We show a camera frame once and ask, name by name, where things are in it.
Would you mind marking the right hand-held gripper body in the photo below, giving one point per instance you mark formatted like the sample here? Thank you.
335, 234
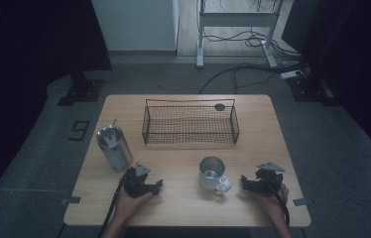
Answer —
268, 181

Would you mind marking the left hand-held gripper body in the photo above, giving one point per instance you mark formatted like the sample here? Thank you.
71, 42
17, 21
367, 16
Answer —
135, 185

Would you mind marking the steel thermos bottle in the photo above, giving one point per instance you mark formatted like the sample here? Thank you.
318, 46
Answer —
117, 155

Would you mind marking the person's left hand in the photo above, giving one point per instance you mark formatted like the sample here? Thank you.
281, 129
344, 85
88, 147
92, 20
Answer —
129, 205

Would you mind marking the person's right hand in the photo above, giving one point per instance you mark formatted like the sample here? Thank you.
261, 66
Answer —
274, 203

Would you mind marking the grey tape piece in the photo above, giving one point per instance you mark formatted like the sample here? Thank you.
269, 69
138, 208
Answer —
71, 200
300, 201

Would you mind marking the black round sticker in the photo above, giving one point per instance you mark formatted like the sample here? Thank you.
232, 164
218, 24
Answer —
220, 107

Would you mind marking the black stand base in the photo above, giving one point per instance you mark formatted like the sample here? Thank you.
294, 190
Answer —
82, 91
309, 88

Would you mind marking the white power strip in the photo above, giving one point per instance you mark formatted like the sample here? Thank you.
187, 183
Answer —
291, 74

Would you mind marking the dark curtain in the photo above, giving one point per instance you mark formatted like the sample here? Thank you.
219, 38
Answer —
24, 66
355, 66

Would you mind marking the white panel board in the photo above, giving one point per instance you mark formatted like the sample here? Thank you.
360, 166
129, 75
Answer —
137, 24

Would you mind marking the white metal desk frame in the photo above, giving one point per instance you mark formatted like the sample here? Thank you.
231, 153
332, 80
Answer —
236, 19

